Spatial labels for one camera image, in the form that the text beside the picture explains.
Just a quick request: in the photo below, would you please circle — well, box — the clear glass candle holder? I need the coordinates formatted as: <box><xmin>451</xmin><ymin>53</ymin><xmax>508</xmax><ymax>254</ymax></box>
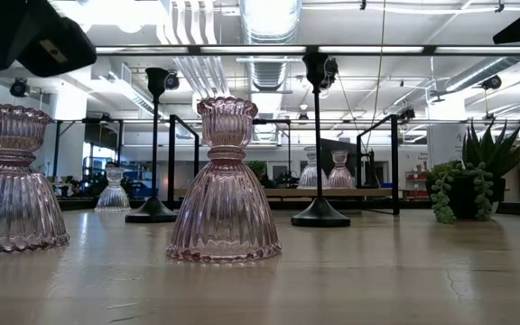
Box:
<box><xmin>296</xmin><ymin>145</ymin><xmax>330</xmax><ymax>190</ymax></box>
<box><xmin>94</xmin><ymin>166</ymin><xmax>132</xmax><ymax>214</ymax></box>

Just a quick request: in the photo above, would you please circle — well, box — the black aluminium rig frame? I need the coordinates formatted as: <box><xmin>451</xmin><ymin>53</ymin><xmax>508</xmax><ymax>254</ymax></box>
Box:
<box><xmin>0</xmin><ymin>43</ymin><xmax>520</xmax><ymax>218</ymax></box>

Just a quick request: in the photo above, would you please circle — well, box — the background green plant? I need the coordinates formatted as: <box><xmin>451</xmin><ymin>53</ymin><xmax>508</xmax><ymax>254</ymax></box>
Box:
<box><xmin>246</xmin><ymin>160</ymin><xmax>269</xmax><ymax>182</ymax></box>

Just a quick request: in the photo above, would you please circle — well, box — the black metal candlestick holder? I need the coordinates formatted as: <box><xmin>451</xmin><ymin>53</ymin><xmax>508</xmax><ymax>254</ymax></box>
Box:
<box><xmin>125</xmin><ymin>67</ymin><xmax>179</xmax><ymax>225</ymax></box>
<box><xmin>290</xmin><ymin>51</ymin><xmax>352</xmax><ymax>228</ymax></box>

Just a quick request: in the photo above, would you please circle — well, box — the pink glass candle holder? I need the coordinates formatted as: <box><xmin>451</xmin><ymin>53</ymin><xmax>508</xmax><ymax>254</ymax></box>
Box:
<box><xmin>327</xmin><ymin>149</ymin><xmax>357</xmax><ymax>190</ymax></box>
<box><xmin>0</xmin><ymin>102</ymin><xmax>70</xmax><ymax>256</ymax></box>
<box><xmin>165</xmin><ymin>96</ymin><xmax>283</xmax><ymax>265</ymax></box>

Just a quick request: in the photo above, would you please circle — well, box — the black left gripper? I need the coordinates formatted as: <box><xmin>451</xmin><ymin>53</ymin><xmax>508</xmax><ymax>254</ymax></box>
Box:
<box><xmin>15</xmin><ymin>17</ymin><xmax>98</xmax><ymax>78</ymax></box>

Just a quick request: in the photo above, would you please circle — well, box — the silver ventilation duct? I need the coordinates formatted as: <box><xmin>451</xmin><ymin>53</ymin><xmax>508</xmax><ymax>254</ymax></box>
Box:
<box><xmin>239</xmin><ymin>0</ymin><xmax>302</xmax><ymax>91</ymax></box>

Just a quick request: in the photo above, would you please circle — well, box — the potted succulent plant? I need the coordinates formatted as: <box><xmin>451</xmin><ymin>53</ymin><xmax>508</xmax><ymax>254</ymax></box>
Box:
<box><xmin>424</xmin><ymin>117</ymin><xmax>520</xmax><ymax>226</ymax></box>

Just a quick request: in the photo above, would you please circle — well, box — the wooden shelf with black frame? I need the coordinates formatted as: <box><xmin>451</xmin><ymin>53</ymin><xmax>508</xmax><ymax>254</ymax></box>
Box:
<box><xmin>167</xmin><ymin>114</ymin><xmax>401</xmax><ymax>217</ymax></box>

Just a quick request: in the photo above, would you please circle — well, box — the black background station frame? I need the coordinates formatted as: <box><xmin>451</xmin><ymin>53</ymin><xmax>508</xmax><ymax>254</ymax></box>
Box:
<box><xmin>253</xmin><ymin>117</ymin><xmax>292</xmax><ymax>150</ymax></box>
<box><xmin>50</xmin><ymin>117</ymin><xmax>124</xmax><ymax>181</ymax></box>

